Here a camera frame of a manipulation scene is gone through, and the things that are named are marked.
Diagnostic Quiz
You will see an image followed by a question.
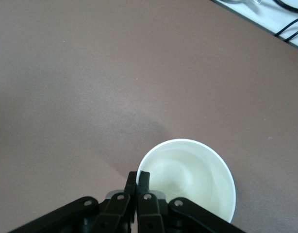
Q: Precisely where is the black thin cable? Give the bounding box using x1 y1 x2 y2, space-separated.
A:
274 14 298 37
272 0 298 12

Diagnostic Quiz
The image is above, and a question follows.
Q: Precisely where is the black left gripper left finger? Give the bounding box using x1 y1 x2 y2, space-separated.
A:
8 171 138 233

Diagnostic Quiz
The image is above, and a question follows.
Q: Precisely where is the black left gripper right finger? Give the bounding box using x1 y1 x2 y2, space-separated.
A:
136 171 247 233

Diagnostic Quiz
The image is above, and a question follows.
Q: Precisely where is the white IKEA cup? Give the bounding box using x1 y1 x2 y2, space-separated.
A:
136 138 237 224

